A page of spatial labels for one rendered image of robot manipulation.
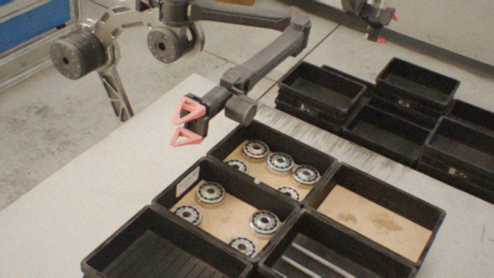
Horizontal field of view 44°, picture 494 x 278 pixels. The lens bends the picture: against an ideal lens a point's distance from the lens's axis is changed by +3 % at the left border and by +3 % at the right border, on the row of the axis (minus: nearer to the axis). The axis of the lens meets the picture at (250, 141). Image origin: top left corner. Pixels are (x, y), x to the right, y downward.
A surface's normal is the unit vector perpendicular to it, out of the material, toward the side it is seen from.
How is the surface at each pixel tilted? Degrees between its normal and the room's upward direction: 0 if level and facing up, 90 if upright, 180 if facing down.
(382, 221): 0
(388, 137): 0
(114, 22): 90
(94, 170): 0
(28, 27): 90
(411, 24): 90
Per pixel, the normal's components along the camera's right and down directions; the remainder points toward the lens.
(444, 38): -0.50, 0.50
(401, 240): 0.13, -0.76
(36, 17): 0.86, 0.40
